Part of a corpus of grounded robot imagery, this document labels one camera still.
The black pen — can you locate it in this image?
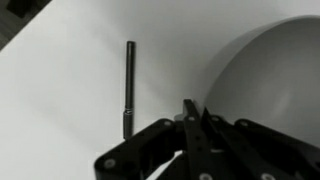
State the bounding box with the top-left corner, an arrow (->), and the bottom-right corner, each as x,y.
122,40 -> 137,141

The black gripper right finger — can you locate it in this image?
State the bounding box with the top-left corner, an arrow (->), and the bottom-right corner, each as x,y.
201,106 -> 320,180

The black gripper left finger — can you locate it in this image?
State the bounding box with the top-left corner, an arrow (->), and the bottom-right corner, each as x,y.
93,98 -> 215,180

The grey bowl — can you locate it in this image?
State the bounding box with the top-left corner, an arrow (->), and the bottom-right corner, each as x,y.
199,14 -> 320,150

